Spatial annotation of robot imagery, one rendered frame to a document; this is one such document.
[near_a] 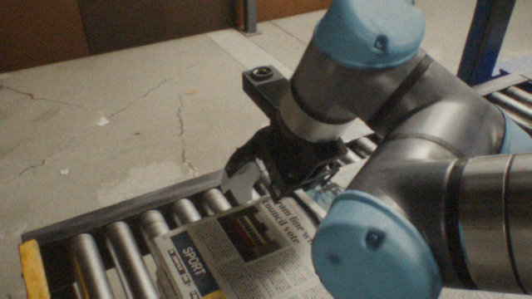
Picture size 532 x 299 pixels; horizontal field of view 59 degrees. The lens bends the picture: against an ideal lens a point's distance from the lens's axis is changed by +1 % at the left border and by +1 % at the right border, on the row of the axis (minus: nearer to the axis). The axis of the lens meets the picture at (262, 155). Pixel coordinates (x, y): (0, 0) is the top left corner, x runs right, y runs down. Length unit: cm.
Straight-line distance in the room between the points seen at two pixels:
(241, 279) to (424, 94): 26
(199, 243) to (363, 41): 29
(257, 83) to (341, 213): 32
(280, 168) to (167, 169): 186
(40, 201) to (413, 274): 217
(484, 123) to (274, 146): 23
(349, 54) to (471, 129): 10
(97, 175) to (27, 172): 35
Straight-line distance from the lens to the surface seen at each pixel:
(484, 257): 26
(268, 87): 56
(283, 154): 52
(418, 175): 28
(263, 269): 51
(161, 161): 242
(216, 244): 53
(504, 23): 166
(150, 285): 82
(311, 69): 40
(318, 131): 44
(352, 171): 64
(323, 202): 59
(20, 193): 244
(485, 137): 37
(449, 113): 36
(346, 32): 36
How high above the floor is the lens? 142
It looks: 36 degrees down
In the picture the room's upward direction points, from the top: straight up
